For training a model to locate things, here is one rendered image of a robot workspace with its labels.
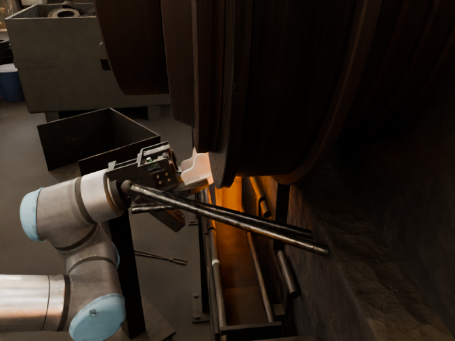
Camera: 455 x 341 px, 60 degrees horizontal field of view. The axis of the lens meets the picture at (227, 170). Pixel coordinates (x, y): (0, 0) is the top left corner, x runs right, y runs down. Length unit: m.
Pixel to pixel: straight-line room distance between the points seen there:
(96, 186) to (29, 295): 0.19
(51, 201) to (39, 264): 1.08
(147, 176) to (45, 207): 0.18
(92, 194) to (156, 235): 1.12
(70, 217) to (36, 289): 0.13
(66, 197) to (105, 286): 0.17
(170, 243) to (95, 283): 1.05
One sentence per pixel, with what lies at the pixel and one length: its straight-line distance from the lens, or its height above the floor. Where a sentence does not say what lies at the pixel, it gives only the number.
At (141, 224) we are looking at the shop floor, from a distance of 1.88.
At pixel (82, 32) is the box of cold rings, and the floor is 0.64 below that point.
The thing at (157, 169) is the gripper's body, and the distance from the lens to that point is 0.68.
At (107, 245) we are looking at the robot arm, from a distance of 0.81.
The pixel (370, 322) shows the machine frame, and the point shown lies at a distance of 0.32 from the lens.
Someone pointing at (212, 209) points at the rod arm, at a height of 0.89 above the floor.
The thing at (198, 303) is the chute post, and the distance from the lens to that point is 1.48.
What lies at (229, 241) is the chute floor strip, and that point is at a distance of 0.71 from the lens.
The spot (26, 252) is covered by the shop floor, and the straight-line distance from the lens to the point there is 1.89.
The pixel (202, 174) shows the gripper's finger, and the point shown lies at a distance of 0.69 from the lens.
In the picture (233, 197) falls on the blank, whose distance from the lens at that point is 0.65.
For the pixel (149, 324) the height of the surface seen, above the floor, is 0.01.
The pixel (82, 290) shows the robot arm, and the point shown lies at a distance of 0.70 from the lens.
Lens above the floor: 1.11
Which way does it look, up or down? 29 degrees down
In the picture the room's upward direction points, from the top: straight up
